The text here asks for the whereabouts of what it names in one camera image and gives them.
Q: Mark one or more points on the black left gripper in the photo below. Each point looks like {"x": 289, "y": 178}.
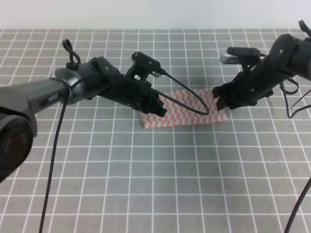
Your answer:
{"x": 129, "y": 90}

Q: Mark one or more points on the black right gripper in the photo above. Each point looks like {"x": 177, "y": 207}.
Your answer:
{"x": 245, "y": 90}

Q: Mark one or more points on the pink white wavy towel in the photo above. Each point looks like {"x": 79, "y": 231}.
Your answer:
{"x": 177, "y": 115}

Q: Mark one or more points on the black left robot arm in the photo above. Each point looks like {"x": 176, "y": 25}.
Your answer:
{"x": 21, "y": 102}

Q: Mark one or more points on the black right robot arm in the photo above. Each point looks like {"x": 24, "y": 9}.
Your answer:
{"x": 288, "y": 57}

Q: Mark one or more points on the grey checked tablecloth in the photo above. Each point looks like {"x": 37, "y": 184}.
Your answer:
{"x": 111, "y": 175}

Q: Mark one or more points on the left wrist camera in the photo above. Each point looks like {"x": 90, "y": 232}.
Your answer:
{"x": 145, "y": 65}

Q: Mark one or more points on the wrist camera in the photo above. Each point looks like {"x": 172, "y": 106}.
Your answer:
{"x": 145, "y": 65}
{"x": 241, "y": 56}

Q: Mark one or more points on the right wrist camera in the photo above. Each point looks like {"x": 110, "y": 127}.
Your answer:
{"x": 241, "y": 56}

